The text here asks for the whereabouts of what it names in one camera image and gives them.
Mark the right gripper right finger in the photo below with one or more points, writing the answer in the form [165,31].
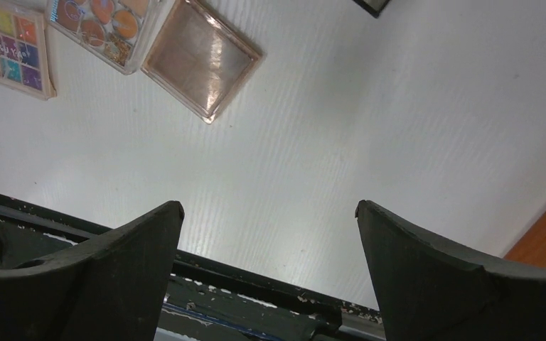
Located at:
[429,287]

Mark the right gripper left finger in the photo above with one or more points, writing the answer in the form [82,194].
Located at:
[109,287]

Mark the colourful eyeshadow palette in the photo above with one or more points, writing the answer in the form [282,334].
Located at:
[24,51]

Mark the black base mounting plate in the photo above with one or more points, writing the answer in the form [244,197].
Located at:
[204,300]

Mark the brown square blush compact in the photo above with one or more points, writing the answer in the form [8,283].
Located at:
[200,59]

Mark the warm tone eyeshadow palette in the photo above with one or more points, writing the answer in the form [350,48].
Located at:
[116,31]

